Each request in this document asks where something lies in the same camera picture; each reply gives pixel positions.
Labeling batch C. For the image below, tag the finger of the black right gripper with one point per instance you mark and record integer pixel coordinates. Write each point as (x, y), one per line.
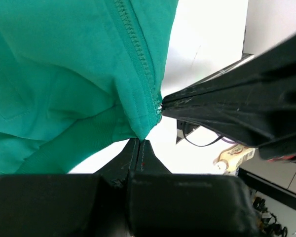
(264, 84)
(272, 133)

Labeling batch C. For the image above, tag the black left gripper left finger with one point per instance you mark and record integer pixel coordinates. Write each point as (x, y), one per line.
(68, 205)

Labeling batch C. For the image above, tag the green zip jacket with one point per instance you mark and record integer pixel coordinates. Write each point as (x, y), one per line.
(77, 76)

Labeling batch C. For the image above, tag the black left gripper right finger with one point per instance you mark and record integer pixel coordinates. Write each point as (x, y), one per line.
(162, 204)

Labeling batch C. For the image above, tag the tan plastic bottle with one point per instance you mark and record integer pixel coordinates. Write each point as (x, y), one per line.
(230, 159)

